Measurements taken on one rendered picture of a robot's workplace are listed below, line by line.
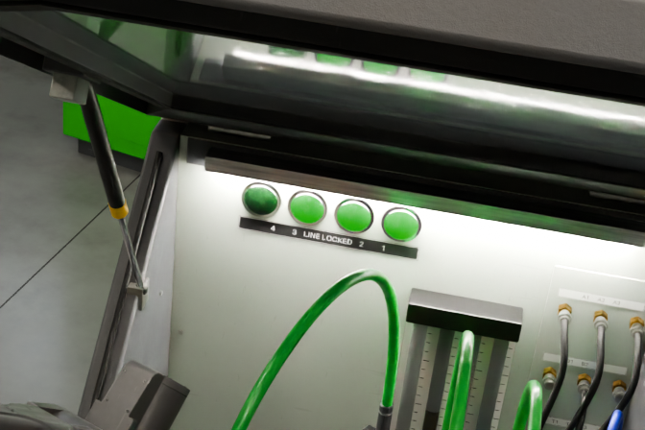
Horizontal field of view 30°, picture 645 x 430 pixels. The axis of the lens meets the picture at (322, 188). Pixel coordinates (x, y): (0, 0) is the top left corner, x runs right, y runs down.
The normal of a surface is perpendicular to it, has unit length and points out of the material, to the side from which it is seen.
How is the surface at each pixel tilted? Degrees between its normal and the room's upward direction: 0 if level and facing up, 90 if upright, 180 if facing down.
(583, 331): 90
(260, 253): 90
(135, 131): 90
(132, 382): 39
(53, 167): 0
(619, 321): 90
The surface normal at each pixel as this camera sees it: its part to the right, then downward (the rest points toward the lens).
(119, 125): -0.41, 0.40
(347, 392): -0.18, 0.46
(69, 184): 0.10, -0.87
